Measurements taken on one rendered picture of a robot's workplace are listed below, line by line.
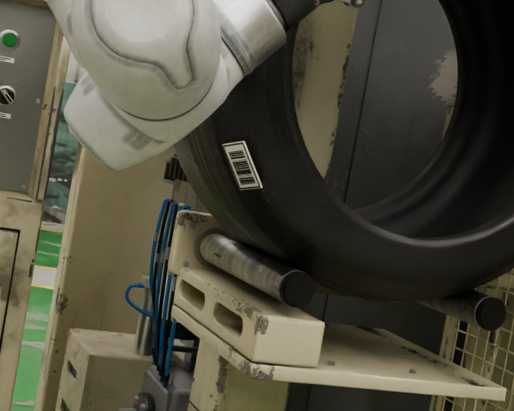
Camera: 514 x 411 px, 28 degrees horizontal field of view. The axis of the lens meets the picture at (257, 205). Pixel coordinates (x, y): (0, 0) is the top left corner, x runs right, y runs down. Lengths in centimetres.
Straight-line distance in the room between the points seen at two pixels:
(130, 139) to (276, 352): 44
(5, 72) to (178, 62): 119
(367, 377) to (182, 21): 70
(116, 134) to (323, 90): 77
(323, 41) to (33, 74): 57
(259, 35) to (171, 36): 22
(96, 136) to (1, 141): 101
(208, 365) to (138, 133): 83
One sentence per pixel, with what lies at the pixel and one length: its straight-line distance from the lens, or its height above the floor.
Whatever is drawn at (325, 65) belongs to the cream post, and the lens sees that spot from 164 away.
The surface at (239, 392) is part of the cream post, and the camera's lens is 166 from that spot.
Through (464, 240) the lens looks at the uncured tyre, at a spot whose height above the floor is 99.
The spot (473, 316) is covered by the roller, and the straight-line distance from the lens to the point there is 138.
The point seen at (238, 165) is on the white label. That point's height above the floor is 104.
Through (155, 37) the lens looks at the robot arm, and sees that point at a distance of 72.
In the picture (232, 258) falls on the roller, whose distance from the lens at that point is 141.
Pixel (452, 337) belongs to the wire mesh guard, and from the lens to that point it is 181.
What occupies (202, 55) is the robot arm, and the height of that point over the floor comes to 112.
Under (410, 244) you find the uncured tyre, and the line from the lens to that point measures 129.
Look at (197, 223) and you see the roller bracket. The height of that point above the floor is 93.
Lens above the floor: 106
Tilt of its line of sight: 3 degrees down
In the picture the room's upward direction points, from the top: 10 degrees clockwise
